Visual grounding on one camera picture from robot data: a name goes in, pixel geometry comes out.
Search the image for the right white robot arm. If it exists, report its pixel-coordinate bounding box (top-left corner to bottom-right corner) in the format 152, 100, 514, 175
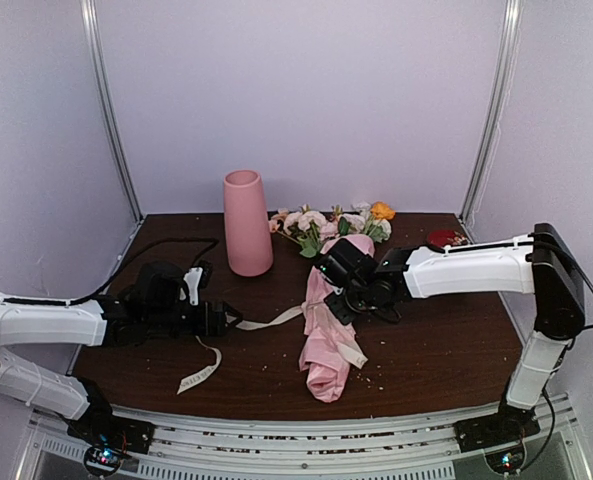
315, 223, 585, 442

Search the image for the cream ribbon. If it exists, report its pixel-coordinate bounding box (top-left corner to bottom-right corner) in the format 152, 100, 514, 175
175, 299, 370, 395

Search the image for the left aluminium corner post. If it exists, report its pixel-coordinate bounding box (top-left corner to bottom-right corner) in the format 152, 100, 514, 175
80, 0, 144, 223

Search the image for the aluminium corner post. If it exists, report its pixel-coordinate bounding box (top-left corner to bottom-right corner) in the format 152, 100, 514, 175
80, 0, 144, 223
460, 0, 523, 228

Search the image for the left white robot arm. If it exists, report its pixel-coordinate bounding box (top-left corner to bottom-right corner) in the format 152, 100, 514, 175
0, 262, 242, 444

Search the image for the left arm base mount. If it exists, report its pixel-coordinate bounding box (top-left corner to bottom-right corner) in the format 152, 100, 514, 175
63, 416, 155, 478

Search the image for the right aluminium corner post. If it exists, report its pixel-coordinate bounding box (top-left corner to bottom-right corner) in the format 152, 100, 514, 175
460, 0, 523, 228

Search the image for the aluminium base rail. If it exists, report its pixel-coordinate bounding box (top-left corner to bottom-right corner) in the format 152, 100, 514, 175
11, 395, 593, 479

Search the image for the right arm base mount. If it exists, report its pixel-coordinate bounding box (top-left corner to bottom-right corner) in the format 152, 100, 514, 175
454, 413, 541, 477

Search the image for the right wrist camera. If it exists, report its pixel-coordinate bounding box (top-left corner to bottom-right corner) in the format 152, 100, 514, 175
314, 254, 344, 286

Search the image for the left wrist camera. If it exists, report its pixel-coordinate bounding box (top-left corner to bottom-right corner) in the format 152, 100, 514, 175
181, 260, 213, 306

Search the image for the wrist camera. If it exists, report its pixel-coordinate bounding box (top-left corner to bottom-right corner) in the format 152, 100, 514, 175
181, 260, 213, 306
314, 254, 344, 286

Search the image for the pink wrapping paper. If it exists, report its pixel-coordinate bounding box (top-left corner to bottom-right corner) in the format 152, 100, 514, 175
297, 237, 377, 404

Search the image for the artificial flower bouquet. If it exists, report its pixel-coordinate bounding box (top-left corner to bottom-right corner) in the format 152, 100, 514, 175
268, 202, 396, 259

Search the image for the red floral plate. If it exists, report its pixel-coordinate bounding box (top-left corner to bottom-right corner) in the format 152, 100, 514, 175
426, 229, 469, 248

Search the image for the pink tapered vase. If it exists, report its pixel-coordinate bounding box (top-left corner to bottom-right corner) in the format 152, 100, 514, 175
224, 170, 273, 277

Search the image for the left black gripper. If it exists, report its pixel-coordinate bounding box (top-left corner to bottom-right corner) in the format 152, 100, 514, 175
145, 299, 243, 337

